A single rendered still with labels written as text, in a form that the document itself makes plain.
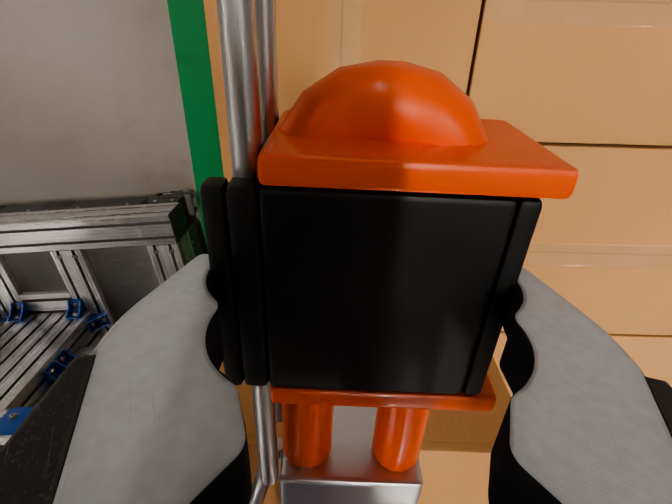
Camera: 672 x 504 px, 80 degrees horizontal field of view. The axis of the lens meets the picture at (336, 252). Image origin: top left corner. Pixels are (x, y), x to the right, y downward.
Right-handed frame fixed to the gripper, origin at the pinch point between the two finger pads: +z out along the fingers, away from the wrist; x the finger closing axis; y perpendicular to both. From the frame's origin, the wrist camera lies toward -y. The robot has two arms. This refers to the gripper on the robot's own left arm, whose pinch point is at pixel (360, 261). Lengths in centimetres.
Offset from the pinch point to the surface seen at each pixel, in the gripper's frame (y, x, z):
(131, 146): 29, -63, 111
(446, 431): 29.6, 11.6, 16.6
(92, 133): 25, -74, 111
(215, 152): 29, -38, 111
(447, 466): 32.1, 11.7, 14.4
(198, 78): 9, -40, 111
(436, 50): -3, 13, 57
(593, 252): 29, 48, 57
